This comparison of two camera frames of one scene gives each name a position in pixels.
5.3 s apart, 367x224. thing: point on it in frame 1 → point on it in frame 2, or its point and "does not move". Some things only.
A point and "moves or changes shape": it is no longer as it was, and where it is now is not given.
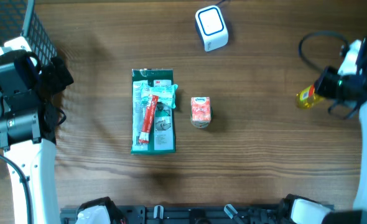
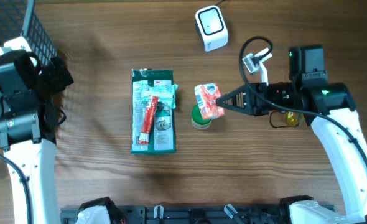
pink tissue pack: (201, 109) → (206, 94)
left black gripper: (58, 84) does not move
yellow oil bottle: (306, 98) moves or changes shape
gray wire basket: (5, 20) does not move
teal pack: (165, 94) does not move
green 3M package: (162, 136) does not move
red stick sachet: (150, 110) does not move
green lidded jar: (201, 117) does not move
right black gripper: (321, 84) → (254, 106)
